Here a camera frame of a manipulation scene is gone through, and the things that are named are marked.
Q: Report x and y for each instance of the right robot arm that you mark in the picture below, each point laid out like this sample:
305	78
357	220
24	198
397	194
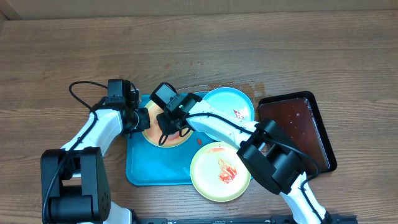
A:
266	151

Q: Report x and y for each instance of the yellow plate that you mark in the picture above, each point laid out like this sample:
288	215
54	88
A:
154	133
218	174

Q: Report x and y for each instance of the teal plastic tray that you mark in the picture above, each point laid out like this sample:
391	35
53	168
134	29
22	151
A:
148	164

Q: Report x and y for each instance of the light blue plate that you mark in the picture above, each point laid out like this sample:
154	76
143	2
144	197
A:
223	111

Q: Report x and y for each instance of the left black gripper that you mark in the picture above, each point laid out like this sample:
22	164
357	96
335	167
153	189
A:
145	124

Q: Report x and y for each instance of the black water tray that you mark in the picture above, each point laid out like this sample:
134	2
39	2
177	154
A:
298	114

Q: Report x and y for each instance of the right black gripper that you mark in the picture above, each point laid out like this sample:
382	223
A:
168	125

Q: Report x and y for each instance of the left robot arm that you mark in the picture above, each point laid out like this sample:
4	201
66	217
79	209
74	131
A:
75	186

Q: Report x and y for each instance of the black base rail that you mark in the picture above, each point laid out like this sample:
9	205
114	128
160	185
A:
278	219

